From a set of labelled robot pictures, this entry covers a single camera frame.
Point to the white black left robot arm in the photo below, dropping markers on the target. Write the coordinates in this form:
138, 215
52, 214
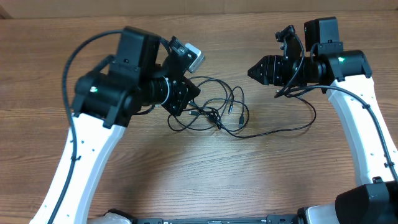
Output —
145, 72

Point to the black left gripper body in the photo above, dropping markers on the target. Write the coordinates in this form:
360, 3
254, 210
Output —
177, 95

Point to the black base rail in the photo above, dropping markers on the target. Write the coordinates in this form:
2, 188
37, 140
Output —
114, 216

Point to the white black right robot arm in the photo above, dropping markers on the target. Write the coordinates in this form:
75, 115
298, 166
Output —
319, 61

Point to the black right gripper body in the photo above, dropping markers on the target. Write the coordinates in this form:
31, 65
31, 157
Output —
280, 73

